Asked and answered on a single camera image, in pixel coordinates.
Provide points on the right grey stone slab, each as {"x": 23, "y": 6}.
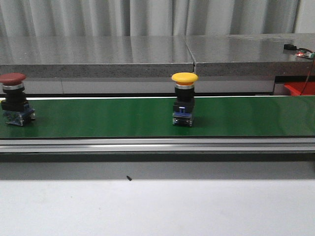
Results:
{"x": 249, "y": 55}

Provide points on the red plastic bin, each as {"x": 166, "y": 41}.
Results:
{"x": 300, "y": 88}

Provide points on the yellow mushroom push button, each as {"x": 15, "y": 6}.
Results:
{"x": 184, "y": 105}

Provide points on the green conveyor belt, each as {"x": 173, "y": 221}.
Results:
{"x": 152, "y": 117}

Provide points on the aluminium conveyor frame rail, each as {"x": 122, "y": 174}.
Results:
{"x": 161, "y": 145}

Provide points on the left grey stone slab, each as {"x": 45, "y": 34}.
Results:
{"x": 95, "y": 56}

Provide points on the circuit board with red light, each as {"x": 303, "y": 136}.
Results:
{"x": 305, "y": 53}

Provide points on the grey pleated curtain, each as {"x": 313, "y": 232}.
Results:
{"x": 146, "y": 17}

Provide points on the red mushroom push button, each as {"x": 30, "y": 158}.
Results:
{"x": 16, "y": 108}

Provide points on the grey stone slab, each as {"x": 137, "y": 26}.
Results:
{"x": 249, "y": 55}
{"x": 95, "y": 56}

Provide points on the small black device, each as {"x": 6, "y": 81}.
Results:
{"x": 289, "y": 47}

